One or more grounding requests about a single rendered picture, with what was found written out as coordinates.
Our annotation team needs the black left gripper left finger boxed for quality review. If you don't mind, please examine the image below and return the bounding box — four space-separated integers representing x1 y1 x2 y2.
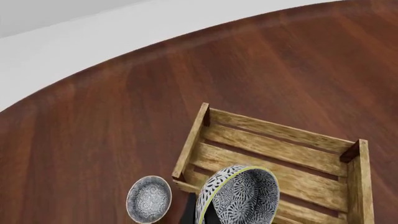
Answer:
178 192 197 224

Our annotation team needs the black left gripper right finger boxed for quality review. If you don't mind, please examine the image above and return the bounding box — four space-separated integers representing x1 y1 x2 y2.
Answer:
203 203 225 224

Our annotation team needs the small grey patterned bowl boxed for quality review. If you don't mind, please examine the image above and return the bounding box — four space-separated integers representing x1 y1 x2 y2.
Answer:
126 175 173 223

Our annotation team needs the wooden slat tray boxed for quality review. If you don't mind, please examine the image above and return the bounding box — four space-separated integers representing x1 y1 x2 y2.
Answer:
171 101 376 224

